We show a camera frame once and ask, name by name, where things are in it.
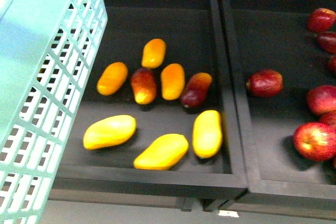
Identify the red apple alone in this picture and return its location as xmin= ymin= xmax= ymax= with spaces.
xmin=245 ymin=69 xmax=284 ymax=98

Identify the yellow mango right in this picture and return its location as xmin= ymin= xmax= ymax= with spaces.
xmin=192 ymin=110 xmax=223 ymax=159

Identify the orange mango centre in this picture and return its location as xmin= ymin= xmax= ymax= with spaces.
xmin=161 ymin=63 xmax=185 ymax=101

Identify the yellow mango left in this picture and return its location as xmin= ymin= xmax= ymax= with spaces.
xmin=83 ymin=115 xmax=137 ymax=150

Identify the black apple display tray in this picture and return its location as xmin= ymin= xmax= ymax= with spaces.
xmin=222 ymin=0 xmax=335 ymax=211

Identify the red orange mango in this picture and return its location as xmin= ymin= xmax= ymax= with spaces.
xmin=131 ymin=67 xmax=157 ymax=105

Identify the dark red mango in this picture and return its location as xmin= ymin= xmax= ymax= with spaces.
xmin=180 ymin=72 xmax=213 ymax=108

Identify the orange mango top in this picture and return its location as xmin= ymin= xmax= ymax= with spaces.
xmin=141 ymin=38 xmax=166 ymax=69

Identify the orange mango left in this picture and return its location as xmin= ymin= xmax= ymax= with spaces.
xmin=97 ymin=62 xmax=128 ymax=95

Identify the red apple lower right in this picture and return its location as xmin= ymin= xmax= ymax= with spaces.
xmin=293 ymin=122 xmax=335 ymax=162

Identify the red apple top right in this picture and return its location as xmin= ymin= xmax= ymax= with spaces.
xmin=307 ymin=8 xmax=335 ymax=33

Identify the dark red apple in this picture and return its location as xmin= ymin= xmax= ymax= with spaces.
xmin=316 ymin=31 xmax=336 ymax=54

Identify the yellow mango bottom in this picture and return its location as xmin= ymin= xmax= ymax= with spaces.
xmin=133 ymin=133 xmax=189 ymax=170

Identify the black mango display tray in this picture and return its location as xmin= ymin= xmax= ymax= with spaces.
xmin=53 ymin=0 xmax=247 ymax=199

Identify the light blue plastic basket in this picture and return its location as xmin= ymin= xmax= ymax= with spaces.
xmin=1 ymin=0 xmax=108 ymax=223

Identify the red apple middle right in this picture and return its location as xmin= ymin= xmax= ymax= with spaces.
xmin=306 ymin=85 xmax=335 ymax=116

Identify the yellow mango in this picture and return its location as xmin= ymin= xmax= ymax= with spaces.
xmin=192 ymin=110 xmax=223 ymax=159
xmin=133 ymin=133 xmax=189 ymax=170
xmin=83 ymin=115 xmax=137 ymax=150

